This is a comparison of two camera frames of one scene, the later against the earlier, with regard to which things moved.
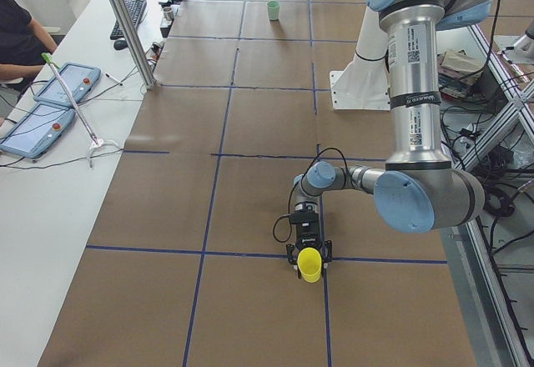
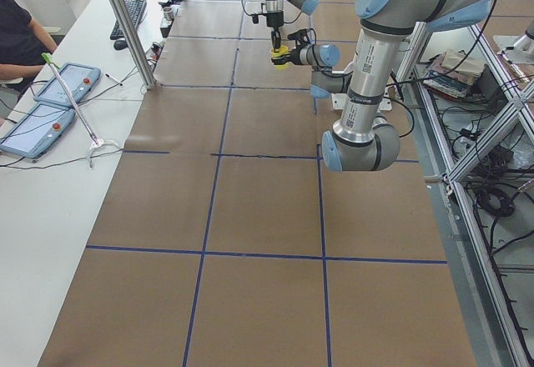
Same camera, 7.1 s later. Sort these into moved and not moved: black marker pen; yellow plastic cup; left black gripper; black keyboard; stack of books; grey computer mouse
Moved: yellow plastic cup; left black gripper
Not moved: black marker pen; stack of books; black keyboard; grey computer mouse
